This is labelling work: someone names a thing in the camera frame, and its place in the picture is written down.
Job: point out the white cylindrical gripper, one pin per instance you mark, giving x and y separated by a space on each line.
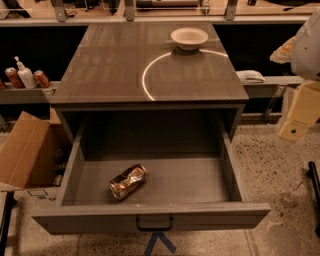
307 55

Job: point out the crushed orange soda can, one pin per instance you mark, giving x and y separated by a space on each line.
128 181

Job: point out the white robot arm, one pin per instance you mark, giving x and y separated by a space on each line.
303 53

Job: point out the open grey top drawer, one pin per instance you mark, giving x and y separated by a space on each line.
192 176

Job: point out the grey cabinet with counter top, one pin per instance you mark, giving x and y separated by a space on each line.
136 65

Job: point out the red soda can right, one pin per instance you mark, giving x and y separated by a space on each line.
42 79

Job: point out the red soda can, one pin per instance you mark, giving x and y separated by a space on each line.
42 79
14 78

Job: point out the red soda can left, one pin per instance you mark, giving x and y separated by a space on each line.
14 78

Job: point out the grey side shelf right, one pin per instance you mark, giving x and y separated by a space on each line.
269 87

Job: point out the grey side shelf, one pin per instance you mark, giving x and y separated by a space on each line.
11 95
269 87

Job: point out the folded white cloth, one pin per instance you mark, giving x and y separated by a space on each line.
250 76

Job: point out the black pole at right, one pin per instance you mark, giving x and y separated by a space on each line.
313 175

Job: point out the black pole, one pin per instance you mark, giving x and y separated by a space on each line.
313 175
5 222

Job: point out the white paper bowl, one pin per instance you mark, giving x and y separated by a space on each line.
188 38

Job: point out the brown cardboard box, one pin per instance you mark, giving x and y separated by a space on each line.
32 151

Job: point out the white pump bottle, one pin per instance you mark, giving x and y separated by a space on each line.
25 74

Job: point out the grey side shelf left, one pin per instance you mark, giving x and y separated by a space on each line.
11 95

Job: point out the black pole at left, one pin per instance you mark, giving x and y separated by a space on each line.
5 222

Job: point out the black drawer handle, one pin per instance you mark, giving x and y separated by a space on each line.
154 224

